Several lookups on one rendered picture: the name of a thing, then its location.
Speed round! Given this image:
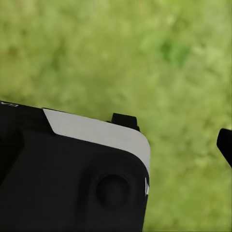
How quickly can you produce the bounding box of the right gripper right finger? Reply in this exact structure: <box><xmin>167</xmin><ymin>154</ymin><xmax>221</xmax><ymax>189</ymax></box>
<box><xmin>217</xmin><ymin>128</ymin><xmax>232</xmax><ymax>167</ymax></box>

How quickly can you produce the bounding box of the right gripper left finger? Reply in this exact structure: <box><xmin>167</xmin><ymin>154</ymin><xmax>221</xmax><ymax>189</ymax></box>
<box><xmin>0</xmin><ymin>129</ymin><xmax>25</xmax><ymax>187</ymax></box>

